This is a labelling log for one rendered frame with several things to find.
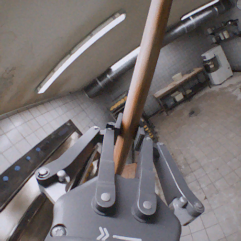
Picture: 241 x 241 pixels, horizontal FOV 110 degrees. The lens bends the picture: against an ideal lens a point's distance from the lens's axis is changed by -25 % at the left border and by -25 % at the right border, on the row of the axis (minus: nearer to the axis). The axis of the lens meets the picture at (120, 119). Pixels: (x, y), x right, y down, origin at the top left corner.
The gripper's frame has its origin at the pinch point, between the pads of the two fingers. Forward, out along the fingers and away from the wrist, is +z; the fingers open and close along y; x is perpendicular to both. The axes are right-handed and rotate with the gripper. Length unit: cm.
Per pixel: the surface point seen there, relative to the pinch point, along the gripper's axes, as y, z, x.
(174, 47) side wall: 140, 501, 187
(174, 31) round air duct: 72, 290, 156
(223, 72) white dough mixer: 327, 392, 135
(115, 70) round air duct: -49, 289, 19
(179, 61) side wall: 181, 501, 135
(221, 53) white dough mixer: 295, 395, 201
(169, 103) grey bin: 171, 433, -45
